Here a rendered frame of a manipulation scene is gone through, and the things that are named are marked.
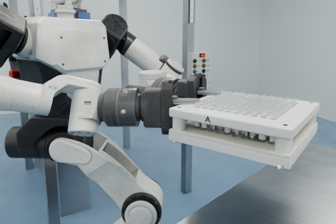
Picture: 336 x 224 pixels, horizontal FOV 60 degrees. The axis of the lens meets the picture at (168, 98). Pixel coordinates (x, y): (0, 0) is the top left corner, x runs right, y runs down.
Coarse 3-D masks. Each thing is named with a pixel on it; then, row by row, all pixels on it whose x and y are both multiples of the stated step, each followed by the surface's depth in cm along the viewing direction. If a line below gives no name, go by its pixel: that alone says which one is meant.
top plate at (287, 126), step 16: (208, 96) 72; (176, 112) 59; (192, 112) 57; (208, 112) 56; (224, 112) 56; (240, 112) 56; (288, 112) 56; (304, 112) 56; (240, 128) 52; (256, 128) 50; (272, 128) 48; (288, 128) 47
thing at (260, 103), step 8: (224, 96) 67; (232, 96) 67; (240, 96) 67; (248, 96) 67; (208, 104) 61; (216, 104) 60; (224, 104) 59; (232, 104) 59; (240, 104) 59; (248, 104) 60; (256, 104) 60; (264, 104) 59; (272, 104) 59; (280, 104) 59; (256, 136) 56
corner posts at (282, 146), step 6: (174, 120) 60; (180, 120) 60; (312, 120) 65; (174, 126) 61; (180, 126) 60; (276, 138) 49; (282, 138) 48; (276, 144) 49; (282, 144) 48; (288, 144) 48; (276, 150) 49; (282, 150) 48; (288, 150) 48
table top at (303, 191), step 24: (312, 144) 92; (264, 168) 75; (312, 168) 75; (240, 192) 63; (264, 192) 63; (288, 192) 63; (312, 192) 63; (192, 216) 55; (216, 216) 55; (240, 216) 55; (264, 216) 55; (288, 216) 55; (312, 216) 55
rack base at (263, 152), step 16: (192, 128) 61; (304, 128) 62; (192, 144) 58; (208, 144) 56; (224, 144) 54; (240, 144) 52; (256, 144) 52; (272, 144) 52; (304, 144) 56; (256, 160) 51; (272, 160) 49; (288, 160) 47
